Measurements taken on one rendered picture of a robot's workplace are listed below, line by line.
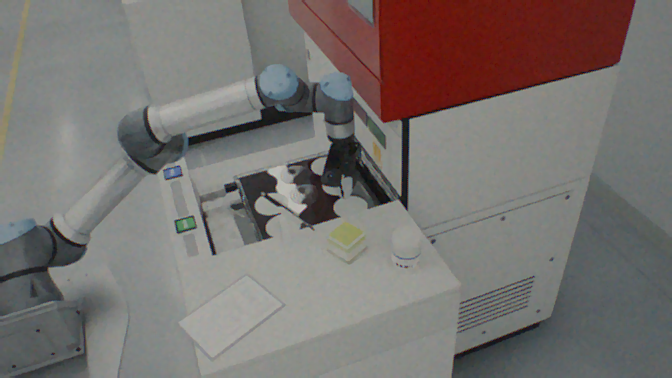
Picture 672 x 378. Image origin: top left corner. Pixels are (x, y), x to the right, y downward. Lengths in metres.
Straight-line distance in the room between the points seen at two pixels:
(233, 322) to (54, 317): 0.43
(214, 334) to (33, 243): 0.53
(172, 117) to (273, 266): 0.43
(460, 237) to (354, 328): 0.63
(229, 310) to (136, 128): 0.47
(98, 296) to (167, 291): 1.12
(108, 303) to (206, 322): 0.42
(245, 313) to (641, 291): 1.97
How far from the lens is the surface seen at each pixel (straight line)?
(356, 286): 1.36
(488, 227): 1.86
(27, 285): 1.55
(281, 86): 1.24
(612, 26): 1.72
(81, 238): 1.66
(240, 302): 1.36
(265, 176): 1.82
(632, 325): 2.70
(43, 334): 1.54
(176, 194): 1.74
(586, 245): 2.98
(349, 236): 1.38
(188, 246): 1.55
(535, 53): 1.57
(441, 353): 1.55
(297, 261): 1.43
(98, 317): 1.66
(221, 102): 1.31
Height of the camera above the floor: 1.98
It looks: 39 degrees down
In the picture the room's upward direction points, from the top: 4 degrees counter-clockwise
